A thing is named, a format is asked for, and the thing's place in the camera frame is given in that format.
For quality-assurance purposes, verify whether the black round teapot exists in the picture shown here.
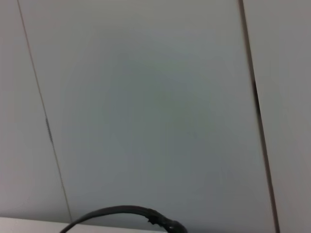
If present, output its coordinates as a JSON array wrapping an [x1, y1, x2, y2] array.
[[59, 205, 188, 233]]

